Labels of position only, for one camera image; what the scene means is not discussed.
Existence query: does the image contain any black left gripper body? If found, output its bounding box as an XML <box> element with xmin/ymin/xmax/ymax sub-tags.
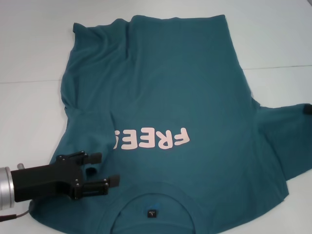
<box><xmin>11</xmin><ymin>154</ymin><xmax>85</xmax><ymax>203</ymax></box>

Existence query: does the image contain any teal t-shirt with pink print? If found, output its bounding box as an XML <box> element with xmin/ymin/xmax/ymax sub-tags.
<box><xmin>28</xmin><ymin>14</ymin><xmax>312</xmax><ymax>234</ymax></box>

